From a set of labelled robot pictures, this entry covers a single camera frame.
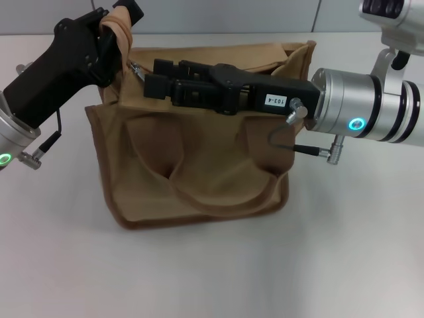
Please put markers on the khaki canvas food bag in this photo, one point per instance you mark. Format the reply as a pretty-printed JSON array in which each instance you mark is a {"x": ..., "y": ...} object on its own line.
[{"x": 198, "y": 172}]

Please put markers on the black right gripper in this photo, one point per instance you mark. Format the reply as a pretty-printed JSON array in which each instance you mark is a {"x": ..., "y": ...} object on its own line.
[{"x": 258, "y": 92}]

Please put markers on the silver metal zipper pull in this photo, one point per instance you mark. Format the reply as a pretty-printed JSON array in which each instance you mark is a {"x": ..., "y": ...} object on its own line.
[{"x": 136, "y": 69}]

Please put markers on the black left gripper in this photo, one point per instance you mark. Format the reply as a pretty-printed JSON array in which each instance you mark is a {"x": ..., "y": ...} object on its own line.
[{"x": 56, "y": 66}]

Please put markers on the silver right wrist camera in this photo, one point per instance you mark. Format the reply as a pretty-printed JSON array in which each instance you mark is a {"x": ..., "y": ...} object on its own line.
[{"x": 397, "y": 13}]

